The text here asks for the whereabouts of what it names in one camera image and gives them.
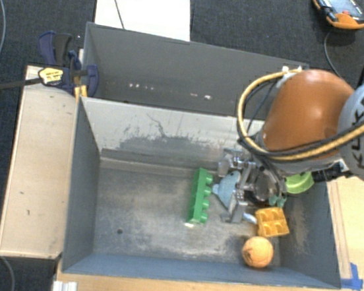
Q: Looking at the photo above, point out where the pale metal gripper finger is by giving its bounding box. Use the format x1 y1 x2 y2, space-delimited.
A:
219 189 250 226
216 147 258 181

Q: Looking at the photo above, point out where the light blue toy whale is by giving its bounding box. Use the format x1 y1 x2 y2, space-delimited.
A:
208 168 264 226

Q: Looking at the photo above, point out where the lime green cup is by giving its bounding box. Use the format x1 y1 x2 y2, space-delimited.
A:
283 168 317 197

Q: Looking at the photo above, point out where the yellow toy building block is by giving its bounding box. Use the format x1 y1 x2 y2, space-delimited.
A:
252 204 294 241

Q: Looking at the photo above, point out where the green toy building block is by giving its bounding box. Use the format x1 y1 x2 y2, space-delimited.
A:
185 166 216 227

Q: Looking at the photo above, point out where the orange ball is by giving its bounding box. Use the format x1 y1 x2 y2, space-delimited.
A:
239 234 277 271

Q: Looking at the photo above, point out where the grey metal bin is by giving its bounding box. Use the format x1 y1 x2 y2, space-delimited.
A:
53 21 364 291

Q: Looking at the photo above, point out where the pale wood board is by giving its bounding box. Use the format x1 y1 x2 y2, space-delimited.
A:
0 64 87 265

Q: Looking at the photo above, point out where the black cylinder on white bracket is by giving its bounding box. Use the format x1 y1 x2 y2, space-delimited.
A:
310 157 353 187

